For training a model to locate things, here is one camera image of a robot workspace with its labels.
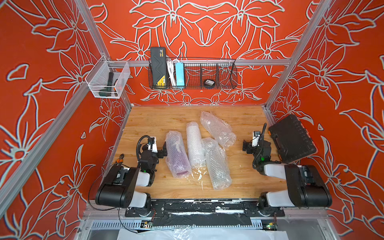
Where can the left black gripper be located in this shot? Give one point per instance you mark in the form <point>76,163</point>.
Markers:
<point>162,151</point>

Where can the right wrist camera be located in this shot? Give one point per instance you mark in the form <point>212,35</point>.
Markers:
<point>256,138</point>

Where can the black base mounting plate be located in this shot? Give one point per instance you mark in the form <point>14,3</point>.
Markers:
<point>169,214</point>

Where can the bubble wrap sheet of vase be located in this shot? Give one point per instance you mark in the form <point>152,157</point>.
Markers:
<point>174,138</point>

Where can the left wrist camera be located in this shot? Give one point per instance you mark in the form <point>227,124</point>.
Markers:
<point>152,145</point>

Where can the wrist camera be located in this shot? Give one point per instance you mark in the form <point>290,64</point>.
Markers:
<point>152,145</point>
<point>256,138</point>

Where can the purple glass vase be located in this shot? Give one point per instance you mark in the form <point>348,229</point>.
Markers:
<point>178,161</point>

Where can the black wire wall basket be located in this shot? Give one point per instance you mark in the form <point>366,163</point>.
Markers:
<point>223,72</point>

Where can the black plastic tool case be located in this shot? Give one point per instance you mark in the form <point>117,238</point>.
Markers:
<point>292,140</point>

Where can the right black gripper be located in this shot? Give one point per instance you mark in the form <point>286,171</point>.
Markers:
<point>248,146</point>

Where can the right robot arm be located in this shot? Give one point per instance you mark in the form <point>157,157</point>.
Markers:
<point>305,187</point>

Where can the bubble roll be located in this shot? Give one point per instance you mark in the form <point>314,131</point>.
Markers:
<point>216,161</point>
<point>196,153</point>

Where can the light blue box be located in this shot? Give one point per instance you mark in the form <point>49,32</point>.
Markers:
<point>180,78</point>

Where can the black box with yellow label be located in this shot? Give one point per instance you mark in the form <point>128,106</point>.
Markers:
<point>159,67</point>

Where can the back bubble wrapped bundle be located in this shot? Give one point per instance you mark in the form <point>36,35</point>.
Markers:
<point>219,129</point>

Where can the clear plastic wall bin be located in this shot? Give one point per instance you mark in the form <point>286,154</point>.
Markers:
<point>98,77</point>

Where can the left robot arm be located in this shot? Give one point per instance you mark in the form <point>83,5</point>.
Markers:
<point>118,189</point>

